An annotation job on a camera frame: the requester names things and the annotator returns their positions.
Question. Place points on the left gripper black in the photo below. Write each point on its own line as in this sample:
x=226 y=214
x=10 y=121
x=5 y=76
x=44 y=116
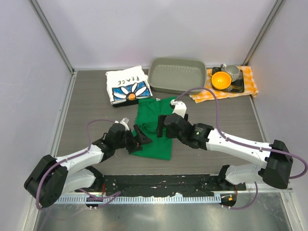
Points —
x=140 y=137

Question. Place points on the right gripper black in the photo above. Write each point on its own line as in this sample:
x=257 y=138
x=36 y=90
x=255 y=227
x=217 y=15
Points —
x=160 y=128

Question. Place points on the green t shirt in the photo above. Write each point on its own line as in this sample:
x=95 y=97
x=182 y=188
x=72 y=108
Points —
x=147 y=120

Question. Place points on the grey plastic tray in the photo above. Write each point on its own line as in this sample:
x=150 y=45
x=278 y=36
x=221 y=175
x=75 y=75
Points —
x=177 y=75

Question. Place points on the orange bowl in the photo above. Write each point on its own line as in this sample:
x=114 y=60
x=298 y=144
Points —
x=221 y=80

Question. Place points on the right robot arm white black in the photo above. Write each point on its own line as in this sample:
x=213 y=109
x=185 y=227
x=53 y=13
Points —
x=267 y=162

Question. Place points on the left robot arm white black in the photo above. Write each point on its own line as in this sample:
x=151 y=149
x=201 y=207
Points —
x=53 y=177

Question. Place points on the black folded t shirt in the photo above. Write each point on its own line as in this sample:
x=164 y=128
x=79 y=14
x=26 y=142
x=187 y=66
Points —
x=125 y=104

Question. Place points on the white folded daisy t shirt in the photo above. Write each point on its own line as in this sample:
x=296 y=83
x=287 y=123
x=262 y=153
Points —
x=127 y=86

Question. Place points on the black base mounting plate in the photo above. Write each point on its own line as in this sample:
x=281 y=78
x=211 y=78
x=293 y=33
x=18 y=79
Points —
x=191 y=185

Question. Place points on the black floral square plate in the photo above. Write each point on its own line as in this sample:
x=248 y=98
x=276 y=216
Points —
x=235 y=87

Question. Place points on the grey striped mug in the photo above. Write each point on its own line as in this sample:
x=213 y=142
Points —
x=233 y=71

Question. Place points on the orange checkered cloth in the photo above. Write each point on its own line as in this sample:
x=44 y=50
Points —
x=250 y=87

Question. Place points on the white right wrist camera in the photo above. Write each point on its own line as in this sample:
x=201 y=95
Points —
x=179 y=108

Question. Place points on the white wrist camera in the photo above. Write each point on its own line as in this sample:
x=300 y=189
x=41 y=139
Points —
x=179 y=108
x=124 y=122

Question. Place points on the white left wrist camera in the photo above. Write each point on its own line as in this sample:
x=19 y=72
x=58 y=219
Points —
x=124 y=122

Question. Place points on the slotted cable duct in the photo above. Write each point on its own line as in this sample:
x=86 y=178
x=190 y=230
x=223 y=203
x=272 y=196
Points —
x=79 y=198

